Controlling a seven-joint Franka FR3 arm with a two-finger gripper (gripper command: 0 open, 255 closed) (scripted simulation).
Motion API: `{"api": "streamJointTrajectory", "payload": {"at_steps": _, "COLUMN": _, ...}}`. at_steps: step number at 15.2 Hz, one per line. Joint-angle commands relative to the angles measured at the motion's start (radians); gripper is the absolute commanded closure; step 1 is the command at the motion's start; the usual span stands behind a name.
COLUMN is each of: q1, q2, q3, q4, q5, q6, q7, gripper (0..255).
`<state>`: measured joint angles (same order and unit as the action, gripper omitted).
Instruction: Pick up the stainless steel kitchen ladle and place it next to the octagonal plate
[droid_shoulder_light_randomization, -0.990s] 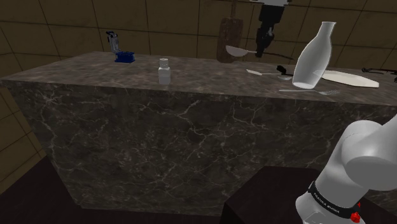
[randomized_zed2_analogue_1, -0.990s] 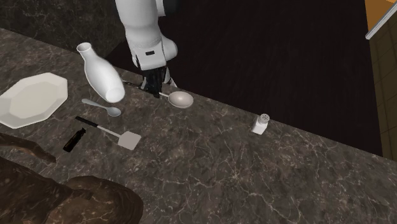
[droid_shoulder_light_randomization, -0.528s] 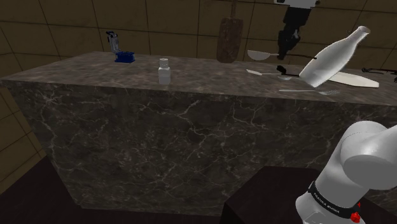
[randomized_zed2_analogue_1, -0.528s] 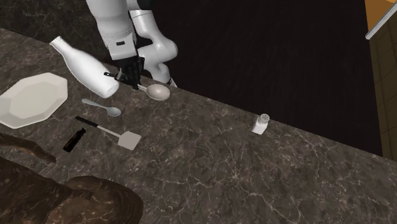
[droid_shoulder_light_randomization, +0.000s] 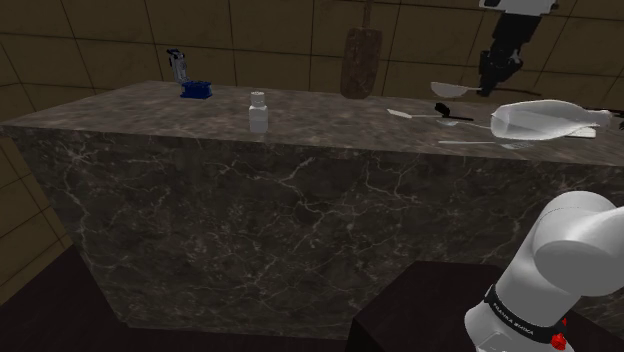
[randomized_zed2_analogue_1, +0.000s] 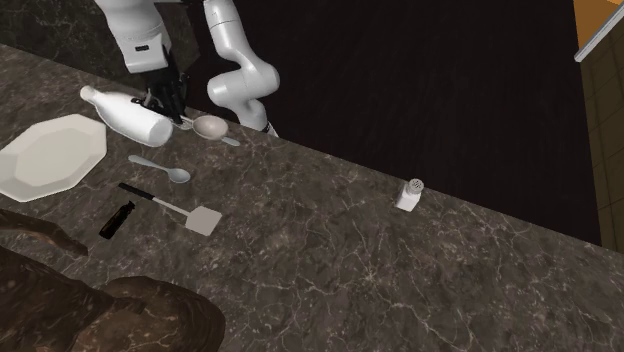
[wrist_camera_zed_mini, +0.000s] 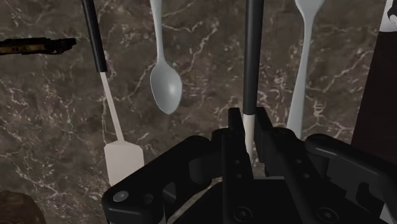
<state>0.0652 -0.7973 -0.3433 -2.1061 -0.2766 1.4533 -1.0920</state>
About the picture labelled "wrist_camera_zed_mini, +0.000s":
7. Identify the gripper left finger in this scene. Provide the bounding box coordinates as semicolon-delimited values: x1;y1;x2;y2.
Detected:
101;108;254;224

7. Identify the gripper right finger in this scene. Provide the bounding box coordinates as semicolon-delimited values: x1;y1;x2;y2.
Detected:
254;107;397;224

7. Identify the black handled white utensil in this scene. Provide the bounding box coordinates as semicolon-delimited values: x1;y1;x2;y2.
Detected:
242;0;265;162

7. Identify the white cutlery piece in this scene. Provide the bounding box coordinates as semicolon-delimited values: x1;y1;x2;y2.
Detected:
286;0;326;139

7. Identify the grey spoon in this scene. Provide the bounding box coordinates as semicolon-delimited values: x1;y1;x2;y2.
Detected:
149;0;183;115

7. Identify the brown round object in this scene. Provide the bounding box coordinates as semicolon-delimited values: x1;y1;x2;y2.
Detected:
0;190;47;224

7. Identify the black and gold oblong tool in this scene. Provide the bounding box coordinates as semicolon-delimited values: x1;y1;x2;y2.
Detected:
0;37;78;57

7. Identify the black handled white spatula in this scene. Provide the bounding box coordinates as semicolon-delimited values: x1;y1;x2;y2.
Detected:
81;0;145;188

